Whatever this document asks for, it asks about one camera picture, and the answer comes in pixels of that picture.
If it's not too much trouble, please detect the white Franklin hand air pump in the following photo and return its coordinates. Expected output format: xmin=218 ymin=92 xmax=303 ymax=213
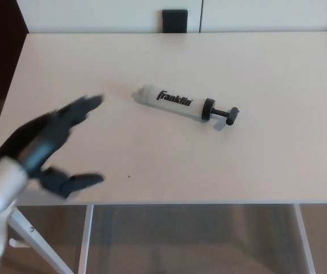
xmin=131 ymin=84 xmax=241 ymax=126

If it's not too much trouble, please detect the black chair back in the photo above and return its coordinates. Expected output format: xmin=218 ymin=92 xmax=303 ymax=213
xmin=162 ymin=9 xmax=188 ymax=34

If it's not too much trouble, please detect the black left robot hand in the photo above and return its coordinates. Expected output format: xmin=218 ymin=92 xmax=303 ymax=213
xmin=0 ymin=94 xmax=106 ymax=200

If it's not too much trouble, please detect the white cabinet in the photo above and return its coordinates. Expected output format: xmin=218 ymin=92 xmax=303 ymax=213
xmin=16 ymin=0 xmax=327 ymax=34

